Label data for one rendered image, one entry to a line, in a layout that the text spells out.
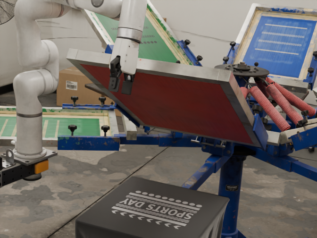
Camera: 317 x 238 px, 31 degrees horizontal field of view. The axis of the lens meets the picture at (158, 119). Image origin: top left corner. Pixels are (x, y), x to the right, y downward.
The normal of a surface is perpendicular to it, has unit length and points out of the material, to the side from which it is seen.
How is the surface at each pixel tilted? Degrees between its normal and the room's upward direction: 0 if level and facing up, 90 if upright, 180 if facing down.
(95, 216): 0
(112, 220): 0
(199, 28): 90
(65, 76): 88
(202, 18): 90
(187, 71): 58
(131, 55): 89
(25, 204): 0
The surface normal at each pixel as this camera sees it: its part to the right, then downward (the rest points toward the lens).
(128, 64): 0.88, 0.24
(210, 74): -0.30, -0.30
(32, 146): 0.40, 0.29
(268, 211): 0.06, -0.96
